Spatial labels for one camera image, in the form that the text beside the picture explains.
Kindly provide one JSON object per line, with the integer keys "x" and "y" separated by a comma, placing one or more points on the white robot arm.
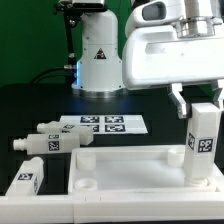
{"x": 100, "y": 68}

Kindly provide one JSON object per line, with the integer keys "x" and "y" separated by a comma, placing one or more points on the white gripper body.
{"x": 155, "y": 56}

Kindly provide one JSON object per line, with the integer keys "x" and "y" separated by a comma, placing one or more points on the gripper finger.
{"x": 218, "y": 89}
{"x": 183, "y": 108}

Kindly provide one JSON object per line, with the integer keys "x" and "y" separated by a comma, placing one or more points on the white L-shaped fence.
{"x": 88, "y": 206}

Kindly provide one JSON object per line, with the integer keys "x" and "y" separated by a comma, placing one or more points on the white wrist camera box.
{"x": 158, "y": 15}

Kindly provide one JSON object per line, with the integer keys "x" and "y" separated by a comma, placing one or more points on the white fiducial marker sheet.
{"x": 109, "y": 124}

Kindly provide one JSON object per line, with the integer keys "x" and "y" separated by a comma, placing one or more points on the white square desk top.
{"x": 135, "y": 169}

